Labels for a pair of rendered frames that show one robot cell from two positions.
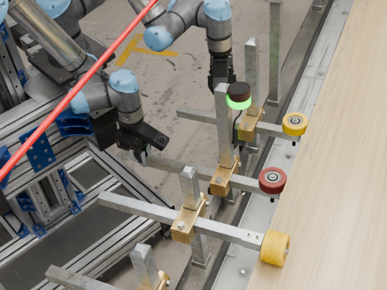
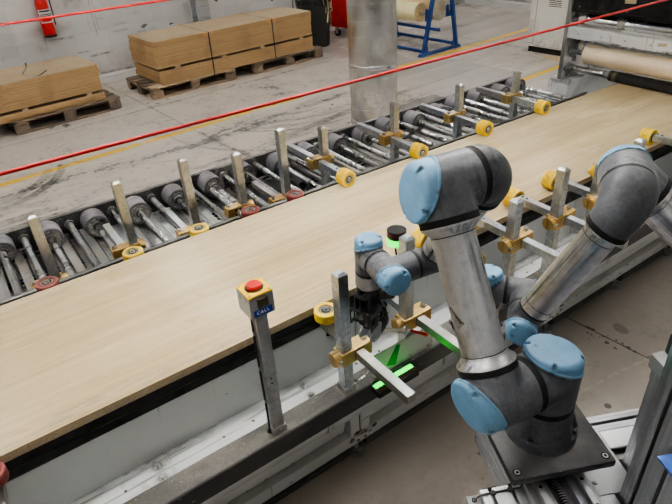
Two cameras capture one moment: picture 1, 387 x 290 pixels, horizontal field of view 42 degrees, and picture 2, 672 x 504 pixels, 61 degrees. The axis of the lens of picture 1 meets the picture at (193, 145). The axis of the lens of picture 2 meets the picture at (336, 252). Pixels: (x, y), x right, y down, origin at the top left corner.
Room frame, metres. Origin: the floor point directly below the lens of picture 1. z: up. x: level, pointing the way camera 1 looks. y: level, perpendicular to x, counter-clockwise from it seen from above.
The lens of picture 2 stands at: (2.43, 0.40, 2.04)
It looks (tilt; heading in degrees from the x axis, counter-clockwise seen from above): 32 degrees down; 209
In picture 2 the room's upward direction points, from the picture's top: 4 degrees counter-clockwise
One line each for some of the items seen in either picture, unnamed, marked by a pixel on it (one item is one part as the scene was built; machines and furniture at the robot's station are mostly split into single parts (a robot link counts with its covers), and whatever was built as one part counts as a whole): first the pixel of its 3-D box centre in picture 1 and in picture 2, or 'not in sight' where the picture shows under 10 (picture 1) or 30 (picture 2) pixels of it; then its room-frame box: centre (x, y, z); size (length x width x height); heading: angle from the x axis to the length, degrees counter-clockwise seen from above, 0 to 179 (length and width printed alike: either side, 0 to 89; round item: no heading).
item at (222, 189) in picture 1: (226, 174); (410, 317); (1.04, -0.09, 0.85); 0.13 x 0.06 x 0.05; 152
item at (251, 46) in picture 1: (253, 101); (343, 336); (1.29, -0.21, 0.91); 0.03 x 0.03 x 0.48; 62
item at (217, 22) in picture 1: (216, 17); (369, 254); (1.30, -0.12, 1.24); 0.09 x 0.08 x 0.11; 52
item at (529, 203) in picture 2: not in sight; (564, 217); (0.37, 0.29, 0.95); 0.50 x 0.04 x 0.04; 62
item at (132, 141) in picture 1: (132, 130); not in sight; (1.17, 0.18, 0.96); 0.09 x 0.08 x 0.12; 62
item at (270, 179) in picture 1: (272, 188); not in sight; (0.96, -0.21, 0.85); 0.08 x 0.08 x 0.11
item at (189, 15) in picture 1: (185, 13); (393, 271); (1.34, -0.03, 1.24); 0.11 x 0.11 x 0.08; 52
